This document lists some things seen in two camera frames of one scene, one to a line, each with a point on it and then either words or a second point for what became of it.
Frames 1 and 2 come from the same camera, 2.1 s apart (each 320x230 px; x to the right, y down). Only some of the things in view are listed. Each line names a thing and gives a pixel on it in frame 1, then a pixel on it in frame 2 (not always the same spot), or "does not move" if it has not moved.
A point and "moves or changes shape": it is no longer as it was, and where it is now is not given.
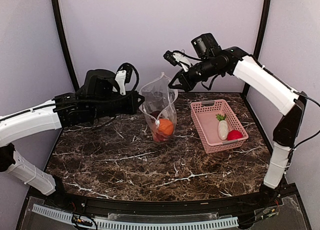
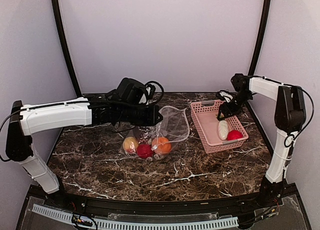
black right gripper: x=187 y=84 to x=230 y=111
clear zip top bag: x=158 y=103 moves or changes shape
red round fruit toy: x=160 y=137 to x=144 y=150
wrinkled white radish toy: x=223 y=129 does not move
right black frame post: x=263 y=24 does not move
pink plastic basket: x=204 y=115 does not move
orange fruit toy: x=166 y=126 to x=161 y=145
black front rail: x=173 y=208 does not move
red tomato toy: x=234 y=134 does not move
